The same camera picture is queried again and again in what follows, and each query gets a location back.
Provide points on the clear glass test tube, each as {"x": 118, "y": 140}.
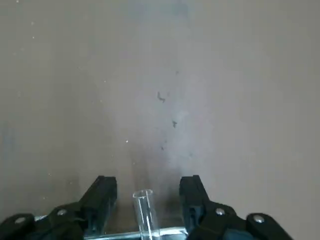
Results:
{"x": 145, "y": 212}

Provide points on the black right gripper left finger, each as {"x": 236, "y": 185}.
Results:
{"x": 75, "y": 220}

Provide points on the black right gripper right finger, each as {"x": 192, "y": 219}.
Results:
{"x": 212, "y": 222}

